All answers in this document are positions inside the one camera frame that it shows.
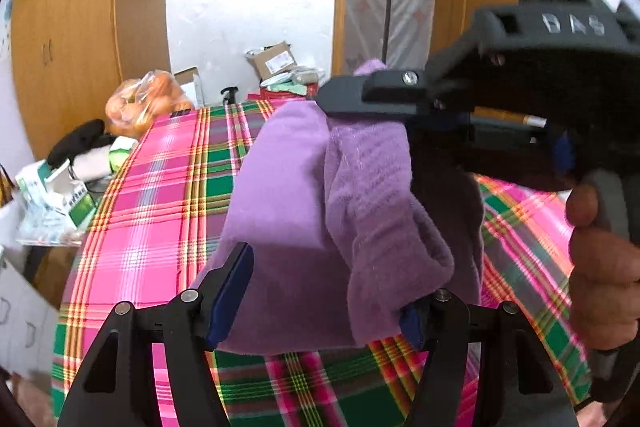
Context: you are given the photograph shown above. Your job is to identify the purple fleece garment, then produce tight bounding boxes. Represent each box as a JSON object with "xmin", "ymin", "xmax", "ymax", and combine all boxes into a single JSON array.
[{"xmin": 191, "ymin": 58, "xmax": 485, "ymax": 356}]

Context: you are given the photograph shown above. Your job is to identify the person's right hand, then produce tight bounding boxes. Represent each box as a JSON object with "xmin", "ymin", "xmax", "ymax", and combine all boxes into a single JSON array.
[{"xmin": 566, "ymin": 185, "xmax": 640, "ymax": 350}]

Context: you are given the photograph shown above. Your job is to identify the red box under papers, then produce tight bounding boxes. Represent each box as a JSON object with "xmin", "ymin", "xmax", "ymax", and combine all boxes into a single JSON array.
[{"xmin": 247, "ymin": 83, "xmax": 319, "ymax": 101}]

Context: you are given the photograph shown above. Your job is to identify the brown cardboard box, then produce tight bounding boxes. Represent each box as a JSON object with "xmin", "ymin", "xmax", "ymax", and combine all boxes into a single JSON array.
[{"xmin": 245, "ymin": 41, "xmax": 297, "ymax": 80}]

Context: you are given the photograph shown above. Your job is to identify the pink plaid tablecloth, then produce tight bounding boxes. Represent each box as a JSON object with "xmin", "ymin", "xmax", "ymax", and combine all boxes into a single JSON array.
[{"xmin": 51, "ymin": 101, "xmax": 590, "ymax": 426}]

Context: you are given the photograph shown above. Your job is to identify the black kettle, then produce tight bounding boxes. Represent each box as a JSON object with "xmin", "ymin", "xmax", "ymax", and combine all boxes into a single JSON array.
[{"xmin": 220, "ymin": 86, "xmax": 239, "ymax": 105}]

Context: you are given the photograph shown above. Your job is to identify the green white packages pile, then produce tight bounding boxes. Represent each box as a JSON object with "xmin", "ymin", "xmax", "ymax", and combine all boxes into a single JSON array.
[{"xmin": 17, "ymin": 136, "xmax": 138, "ymax": 247}]

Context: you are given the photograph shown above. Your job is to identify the white small carton box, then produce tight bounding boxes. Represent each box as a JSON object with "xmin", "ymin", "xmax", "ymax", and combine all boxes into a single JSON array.
[{"xmin": 174, "ymin": 66, "xmax": 205, "ymax": 108}]

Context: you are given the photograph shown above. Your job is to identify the black cloth item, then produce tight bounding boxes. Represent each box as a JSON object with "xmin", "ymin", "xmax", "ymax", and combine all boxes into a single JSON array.
[{"xmin": 47, "ymin": 119, "xmax": 116, "ymax": 170}]

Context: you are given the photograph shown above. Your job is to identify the bag of oranges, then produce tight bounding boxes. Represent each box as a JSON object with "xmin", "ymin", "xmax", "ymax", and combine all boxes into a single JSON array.
[{"xmin": 105, "ymin": 69, "xmax": 194, "ymax": 139}]

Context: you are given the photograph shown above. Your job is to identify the wooden wardrobe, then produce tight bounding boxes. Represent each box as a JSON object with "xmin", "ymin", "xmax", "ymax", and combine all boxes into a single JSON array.
[{"xmin": 11, "ymin": 0, "xmax": 170, "ymax": 159}]

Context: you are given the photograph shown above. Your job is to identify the cartoon couple wall sticker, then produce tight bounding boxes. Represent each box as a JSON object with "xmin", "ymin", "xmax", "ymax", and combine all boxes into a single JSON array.
[{"xmin": 0, "ymin": 0, "xmax": 13, "ymax": 63}]

